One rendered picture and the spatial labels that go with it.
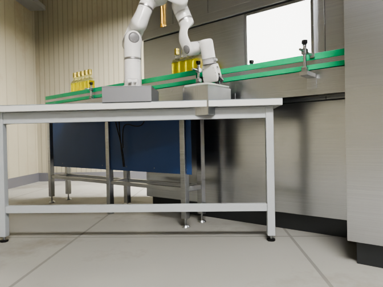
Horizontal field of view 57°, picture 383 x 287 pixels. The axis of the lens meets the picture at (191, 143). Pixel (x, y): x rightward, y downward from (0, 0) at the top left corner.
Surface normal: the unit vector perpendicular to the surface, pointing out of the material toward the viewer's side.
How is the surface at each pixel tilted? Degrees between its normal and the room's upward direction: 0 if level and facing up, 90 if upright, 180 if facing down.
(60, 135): 90
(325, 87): 90
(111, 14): 90
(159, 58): 90
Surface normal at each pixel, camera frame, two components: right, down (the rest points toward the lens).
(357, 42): -0.62, 0.02
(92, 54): -0.06, 0.01
